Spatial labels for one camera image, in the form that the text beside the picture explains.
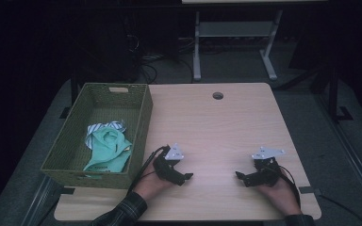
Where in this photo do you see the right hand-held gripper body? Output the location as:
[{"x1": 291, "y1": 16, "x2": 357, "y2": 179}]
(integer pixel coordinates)
[{"x1": 246, "y1": 146, "x2": 287, "y2": 188}]

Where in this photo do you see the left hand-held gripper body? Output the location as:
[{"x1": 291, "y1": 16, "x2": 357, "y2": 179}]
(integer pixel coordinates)
[{"x1": 153, "y1": 143, "x2": 187, "y2": 186}]

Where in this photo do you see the mint green bib striped lining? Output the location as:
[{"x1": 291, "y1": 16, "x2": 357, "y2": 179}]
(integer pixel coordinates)
[{"x1": 83, "y1": 121, "x2": 134, "y2": 177}]

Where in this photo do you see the green woven basket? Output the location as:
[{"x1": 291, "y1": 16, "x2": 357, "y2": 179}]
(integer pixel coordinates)
[{"x1": 41, "y1": 82, "x2": 154, "y2": 190}]

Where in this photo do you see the person's left hand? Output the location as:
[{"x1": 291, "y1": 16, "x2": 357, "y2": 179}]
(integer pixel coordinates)
[{"x1": 133, "y1": 161, "x2": 176, "y2": 202}]

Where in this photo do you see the person's right hand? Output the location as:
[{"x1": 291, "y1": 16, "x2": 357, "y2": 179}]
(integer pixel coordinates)
[{"x1": 257, "y1": 176, "x2": 303, "y2": 217}]

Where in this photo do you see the grey tape strip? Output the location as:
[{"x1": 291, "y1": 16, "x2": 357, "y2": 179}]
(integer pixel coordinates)
[
  {"x1": 58, "y1": 186, "x2": 75, "y2": 196},
  {"x1": 298, "y1": 186, "x2": 322, "y2": 196}
]

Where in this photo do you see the black metal stand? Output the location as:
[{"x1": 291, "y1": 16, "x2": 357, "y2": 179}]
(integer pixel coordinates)
[{"x1": 276, "y1": 60, "x2": 354, "y2": 124}]

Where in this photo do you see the white metal stand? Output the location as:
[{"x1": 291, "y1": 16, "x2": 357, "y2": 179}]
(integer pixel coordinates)
[{"x1": 192, "y1": 8, "x2": 284, "y2": 82}]

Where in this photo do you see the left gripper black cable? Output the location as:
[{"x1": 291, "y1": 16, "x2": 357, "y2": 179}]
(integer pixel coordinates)
[{"x1": 127, "y1": 145, "x2": 171, "y2": 194}]

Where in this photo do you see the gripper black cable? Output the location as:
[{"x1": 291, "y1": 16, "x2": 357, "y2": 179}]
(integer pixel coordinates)
[
  {"x1": 276, "y1": 163, "x2": 302, "y2": 209},
  {"x1": 127, "y1": 145, "x2": 171, "y2": 194}
]

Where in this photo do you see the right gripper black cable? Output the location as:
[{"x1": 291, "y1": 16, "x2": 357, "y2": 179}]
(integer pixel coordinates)
[{"x1": 276, "y1": 163, "x2": 302, "y2": 209}]

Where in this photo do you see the thin black floor cable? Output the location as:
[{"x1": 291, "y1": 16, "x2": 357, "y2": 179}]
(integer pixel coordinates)
[{"x1": 319, "y1": 194, "x2": 362, "y2": 226}]

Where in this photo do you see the metal floor rail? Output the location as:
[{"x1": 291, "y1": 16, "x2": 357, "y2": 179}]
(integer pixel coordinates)
[{"x1": 314, "y1": 93, "x2": 362, "y2": 218}]

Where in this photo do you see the bundle of black floor cables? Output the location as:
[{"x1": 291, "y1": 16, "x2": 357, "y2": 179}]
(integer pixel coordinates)
[{"x1": 123, "y1": 32, "x2": 196, "y2": 85}]

